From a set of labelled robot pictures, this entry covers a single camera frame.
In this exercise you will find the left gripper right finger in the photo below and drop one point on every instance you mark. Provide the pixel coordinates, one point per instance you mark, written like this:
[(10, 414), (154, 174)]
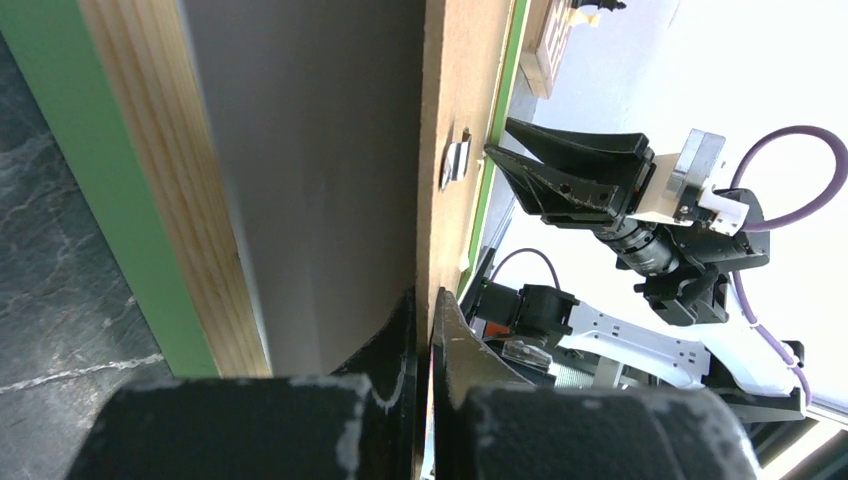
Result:
[(490, 423)]

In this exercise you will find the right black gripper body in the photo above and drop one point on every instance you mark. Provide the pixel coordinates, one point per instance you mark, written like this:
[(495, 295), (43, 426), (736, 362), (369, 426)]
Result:
[(643, 247)]

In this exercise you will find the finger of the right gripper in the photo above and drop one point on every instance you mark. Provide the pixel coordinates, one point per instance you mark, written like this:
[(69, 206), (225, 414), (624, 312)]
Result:
[(561, 198), (582, 152)]

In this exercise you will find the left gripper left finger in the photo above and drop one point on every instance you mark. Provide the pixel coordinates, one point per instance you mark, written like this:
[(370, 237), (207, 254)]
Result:
[(357, 422)]

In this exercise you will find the brown frame backing board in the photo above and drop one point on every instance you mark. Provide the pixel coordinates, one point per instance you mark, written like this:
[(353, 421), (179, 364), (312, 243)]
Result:
[(468, 66)]

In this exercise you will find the light wooden picture frame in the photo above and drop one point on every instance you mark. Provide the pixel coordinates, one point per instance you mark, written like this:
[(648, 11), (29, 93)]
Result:
[(117, 85)]

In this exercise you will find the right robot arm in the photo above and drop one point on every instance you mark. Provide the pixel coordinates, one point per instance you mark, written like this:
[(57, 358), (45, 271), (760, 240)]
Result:
[(693, 342)]

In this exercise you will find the wooden chessboard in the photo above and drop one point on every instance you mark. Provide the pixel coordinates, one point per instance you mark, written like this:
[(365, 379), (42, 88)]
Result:
[(544, 41)]

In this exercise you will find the white chess piece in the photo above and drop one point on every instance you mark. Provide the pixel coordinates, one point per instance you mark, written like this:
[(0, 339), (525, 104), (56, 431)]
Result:
[(578, 18)]

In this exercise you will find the black chess piece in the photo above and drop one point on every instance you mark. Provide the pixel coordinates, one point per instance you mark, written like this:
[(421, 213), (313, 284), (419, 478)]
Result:
[(609, 5)]

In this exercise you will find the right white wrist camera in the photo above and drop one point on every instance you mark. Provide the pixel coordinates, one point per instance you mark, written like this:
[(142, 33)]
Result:
[(682, 188)]

